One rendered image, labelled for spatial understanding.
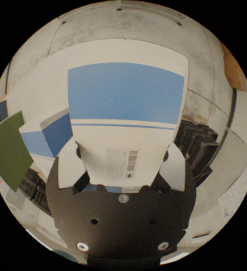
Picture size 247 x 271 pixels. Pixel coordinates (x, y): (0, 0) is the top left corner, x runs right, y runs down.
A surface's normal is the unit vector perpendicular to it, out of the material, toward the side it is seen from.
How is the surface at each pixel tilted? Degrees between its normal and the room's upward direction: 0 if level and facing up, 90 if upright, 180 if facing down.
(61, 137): 90
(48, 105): 0
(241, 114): 90
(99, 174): 0
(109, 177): 0
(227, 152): 90
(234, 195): 90
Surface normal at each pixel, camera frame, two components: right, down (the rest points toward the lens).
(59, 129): 1.00, -0.02
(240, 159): -1.00, -0.07
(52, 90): 0.00, 0.50
